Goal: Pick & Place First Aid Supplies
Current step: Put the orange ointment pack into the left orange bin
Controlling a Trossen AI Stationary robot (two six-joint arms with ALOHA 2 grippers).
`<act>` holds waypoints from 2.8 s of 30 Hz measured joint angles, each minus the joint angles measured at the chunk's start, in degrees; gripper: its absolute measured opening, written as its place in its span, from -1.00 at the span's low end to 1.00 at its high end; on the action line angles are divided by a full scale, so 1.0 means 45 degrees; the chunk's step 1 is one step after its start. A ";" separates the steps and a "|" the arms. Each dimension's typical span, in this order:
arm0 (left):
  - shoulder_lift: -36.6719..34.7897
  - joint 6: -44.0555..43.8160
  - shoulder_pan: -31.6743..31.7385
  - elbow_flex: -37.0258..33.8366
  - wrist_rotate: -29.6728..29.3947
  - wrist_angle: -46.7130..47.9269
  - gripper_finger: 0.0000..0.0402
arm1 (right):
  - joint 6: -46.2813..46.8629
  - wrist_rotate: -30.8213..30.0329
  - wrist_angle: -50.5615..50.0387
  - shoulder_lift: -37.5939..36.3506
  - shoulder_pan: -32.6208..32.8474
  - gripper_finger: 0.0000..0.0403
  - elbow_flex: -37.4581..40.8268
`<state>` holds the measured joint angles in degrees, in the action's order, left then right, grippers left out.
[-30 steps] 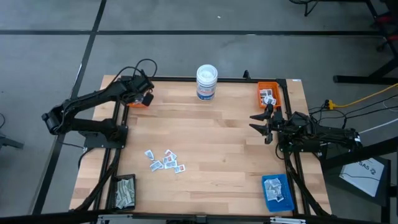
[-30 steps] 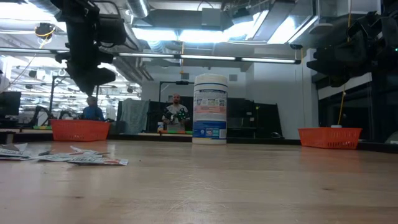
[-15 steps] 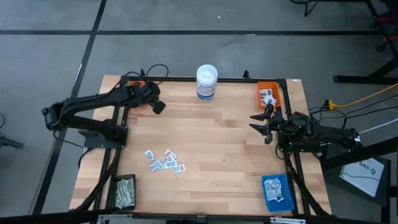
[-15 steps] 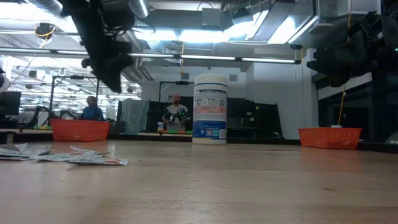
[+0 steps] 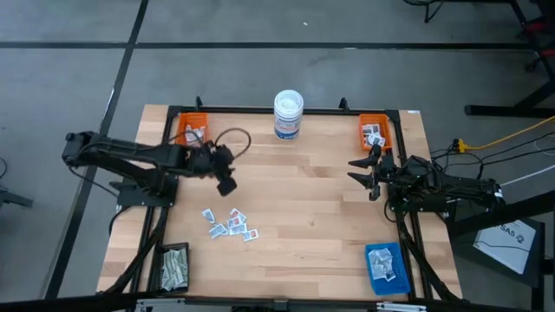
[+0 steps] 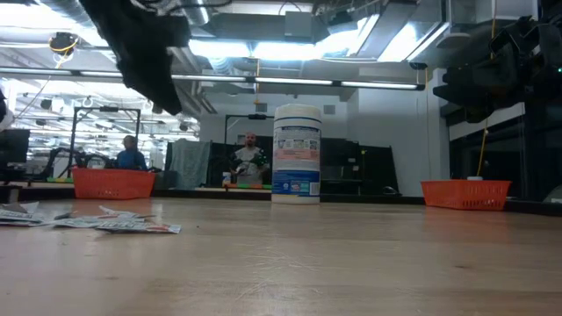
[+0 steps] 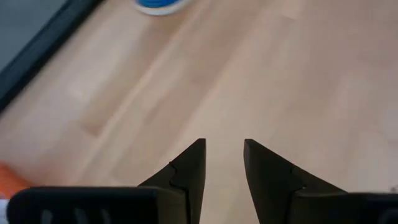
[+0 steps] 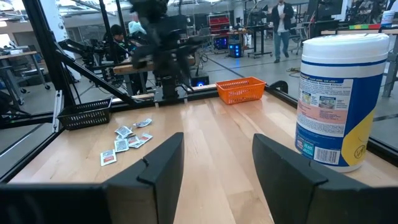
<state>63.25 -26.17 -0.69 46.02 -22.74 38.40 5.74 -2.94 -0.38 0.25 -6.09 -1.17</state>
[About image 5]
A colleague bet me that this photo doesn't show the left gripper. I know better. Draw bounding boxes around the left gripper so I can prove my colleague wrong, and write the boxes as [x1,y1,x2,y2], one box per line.
[189,144,239,198]

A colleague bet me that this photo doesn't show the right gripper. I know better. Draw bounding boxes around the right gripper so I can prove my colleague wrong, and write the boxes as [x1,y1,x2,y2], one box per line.
[346,144,413,202]

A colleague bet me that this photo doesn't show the plain white packet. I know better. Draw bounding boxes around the plain white packet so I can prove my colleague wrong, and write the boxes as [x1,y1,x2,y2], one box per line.
[368,247,394,263]

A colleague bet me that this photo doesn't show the large white gauze packet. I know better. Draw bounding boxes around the large white gauze packet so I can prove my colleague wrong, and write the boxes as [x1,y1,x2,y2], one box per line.
[369,258,391,281]

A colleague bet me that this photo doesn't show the orange plastic mesh basket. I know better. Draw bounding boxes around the orange plastic mesh basket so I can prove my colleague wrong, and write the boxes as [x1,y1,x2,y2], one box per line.
[175,112,211,149]
[358,113,394,153]

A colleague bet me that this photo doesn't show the white wipes canister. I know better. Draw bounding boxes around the white wipes canister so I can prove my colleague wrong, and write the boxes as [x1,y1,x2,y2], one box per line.
[273,89,304,142]

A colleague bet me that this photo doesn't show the blue plastic mesh basket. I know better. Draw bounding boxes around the blue plastic mesh basket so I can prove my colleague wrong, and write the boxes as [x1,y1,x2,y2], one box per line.
[364,241,411,296]

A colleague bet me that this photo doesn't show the black plastic mesh basket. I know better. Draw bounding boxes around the black plastic mesh basket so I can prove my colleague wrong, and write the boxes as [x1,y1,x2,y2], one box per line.
[154,242,191,294]

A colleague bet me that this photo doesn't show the black diagonal beam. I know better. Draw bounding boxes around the black diagonal beam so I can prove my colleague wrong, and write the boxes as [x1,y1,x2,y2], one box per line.
[446,190,555,235]

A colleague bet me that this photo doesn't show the black stand foot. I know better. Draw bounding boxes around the black stand foot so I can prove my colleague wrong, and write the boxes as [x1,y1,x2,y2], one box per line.
[464,80,555,119]

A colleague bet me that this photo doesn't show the white printed paper sheet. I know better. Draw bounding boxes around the white printed paper sheet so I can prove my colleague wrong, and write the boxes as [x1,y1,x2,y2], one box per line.
[472,218,538,275]

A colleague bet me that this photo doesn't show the black stand platform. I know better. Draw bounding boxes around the black stand platform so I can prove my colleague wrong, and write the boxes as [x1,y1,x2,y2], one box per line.
[450,207,548,289]

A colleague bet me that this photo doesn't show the black rig beam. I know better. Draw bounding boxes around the black rig beam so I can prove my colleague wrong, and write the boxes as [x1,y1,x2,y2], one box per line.
[0,292,555,312]

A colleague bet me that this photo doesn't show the grey stand foot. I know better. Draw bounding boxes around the grey stand foot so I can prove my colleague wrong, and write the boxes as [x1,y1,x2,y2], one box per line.
[0,188,35,209]

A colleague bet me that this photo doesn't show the black furniture legs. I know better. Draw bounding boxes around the black furniture legs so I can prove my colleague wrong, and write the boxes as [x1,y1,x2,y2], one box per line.
[402,0,530,25]

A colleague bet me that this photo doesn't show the person's leg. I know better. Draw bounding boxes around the person's leg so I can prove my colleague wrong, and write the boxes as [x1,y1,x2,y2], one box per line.
[536,0,555,49]

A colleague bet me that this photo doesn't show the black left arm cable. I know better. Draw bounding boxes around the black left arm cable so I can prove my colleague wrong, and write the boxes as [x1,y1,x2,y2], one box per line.
[166,127,253,160]

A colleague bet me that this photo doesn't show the black corrugated cable conduit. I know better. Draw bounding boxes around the black corrugated cable conduit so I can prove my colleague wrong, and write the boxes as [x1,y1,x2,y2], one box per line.
[103,206,170,296]
[398,211,461,301]

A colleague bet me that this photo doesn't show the silver metal bracket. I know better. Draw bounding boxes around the silver metal bracket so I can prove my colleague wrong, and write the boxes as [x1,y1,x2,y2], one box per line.
[375,302,428,312]
[134,297,186,312]

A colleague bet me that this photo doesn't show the black floor cable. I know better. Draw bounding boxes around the black floor cable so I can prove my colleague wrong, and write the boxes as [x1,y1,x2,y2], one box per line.
[433,147,555,174]
[433,130,555,159]

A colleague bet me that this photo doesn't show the yellow floor cable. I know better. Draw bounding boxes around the yellow floor cable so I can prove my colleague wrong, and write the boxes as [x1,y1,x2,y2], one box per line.
[467,115,555,151]

